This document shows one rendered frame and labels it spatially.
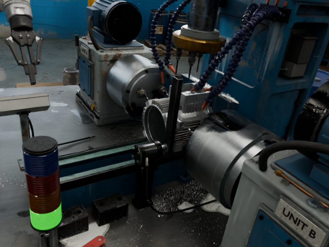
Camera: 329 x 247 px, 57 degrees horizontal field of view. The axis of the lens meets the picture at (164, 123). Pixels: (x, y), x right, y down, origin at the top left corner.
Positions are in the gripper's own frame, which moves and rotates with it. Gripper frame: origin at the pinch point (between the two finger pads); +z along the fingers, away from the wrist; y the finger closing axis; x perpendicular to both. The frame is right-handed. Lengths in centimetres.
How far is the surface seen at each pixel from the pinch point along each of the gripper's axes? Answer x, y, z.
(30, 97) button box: -3.5, -2.4, 9.1
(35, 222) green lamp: -45, -13, 45
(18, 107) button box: -3.5, -6.7, 12.2
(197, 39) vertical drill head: -42, 43, 6
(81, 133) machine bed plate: 26.8, 20.4, 20.8
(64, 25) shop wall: 458, 156, -245
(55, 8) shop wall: 440, 141, -272
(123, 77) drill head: -3.4, 33.4, 5.2
